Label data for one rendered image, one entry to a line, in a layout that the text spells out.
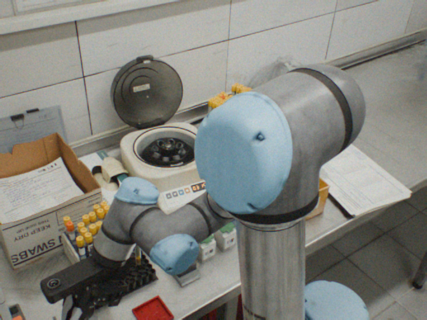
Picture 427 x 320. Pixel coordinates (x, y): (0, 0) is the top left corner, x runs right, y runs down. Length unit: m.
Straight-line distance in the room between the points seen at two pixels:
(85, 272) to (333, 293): 0.45
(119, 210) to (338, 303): 0.41
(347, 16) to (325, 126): 1.59
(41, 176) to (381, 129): 1.14
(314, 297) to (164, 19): 0.97
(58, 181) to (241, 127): 0.97
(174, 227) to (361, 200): 0.73
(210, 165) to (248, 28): 1.23
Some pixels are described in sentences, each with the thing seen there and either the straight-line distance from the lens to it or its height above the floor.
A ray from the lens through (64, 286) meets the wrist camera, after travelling 0.95.
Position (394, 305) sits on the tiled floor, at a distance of 2.40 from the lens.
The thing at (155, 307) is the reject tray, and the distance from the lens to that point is 1.14.
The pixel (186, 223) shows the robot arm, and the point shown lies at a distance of 0.86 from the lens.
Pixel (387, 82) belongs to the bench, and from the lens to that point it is 2.14.
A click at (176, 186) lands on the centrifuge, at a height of 0.94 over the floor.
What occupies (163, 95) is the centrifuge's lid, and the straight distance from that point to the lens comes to 1.52.
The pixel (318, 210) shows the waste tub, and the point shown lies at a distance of 1.36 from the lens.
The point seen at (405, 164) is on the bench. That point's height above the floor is 0.87.
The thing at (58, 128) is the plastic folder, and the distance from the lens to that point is 1.44.
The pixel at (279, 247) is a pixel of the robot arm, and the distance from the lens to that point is 0.57.
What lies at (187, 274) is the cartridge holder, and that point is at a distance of 1.17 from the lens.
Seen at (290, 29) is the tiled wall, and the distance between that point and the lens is 1.87.
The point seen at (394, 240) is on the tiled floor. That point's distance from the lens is 2.69.
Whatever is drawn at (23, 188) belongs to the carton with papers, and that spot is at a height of 0.94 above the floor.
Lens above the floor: 1.80
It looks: 37 degrees down
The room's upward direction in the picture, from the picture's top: 3 degrees clockwise
